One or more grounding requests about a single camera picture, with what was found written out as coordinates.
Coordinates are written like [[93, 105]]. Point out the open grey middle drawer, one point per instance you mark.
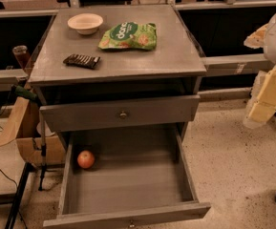
[[140, 177]]

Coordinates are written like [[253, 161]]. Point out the dark striped snack bar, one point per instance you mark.
[[81, 61]]

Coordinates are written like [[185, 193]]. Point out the closed grey top drawer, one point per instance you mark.
[[121, 113]]

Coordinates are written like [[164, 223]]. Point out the brown cardboard box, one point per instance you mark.
[[21, 128]]

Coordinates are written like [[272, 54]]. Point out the grey wooden drawer cabinet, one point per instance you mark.
[[172, 68]]

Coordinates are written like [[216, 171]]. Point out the green handled tool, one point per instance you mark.
[[22, 92]]

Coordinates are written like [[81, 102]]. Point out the brown plastic cup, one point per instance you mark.
[[22, 55]]

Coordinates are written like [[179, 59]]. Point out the black tripod stand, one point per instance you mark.
[[24, 178]]

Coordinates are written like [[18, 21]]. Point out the red apple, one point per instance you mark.
[[86, 159]]

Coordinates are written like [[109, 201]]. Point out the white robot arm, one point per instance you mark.
[[265, 38]]

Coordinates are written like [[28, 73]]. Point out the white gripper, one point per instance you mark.
[[262, 101]]

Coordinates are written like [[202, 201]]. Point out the green snack bag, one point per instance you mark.
[[130, 35]]

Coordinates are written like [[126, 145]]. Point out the white bowl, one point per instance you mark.
[[85, 23]]

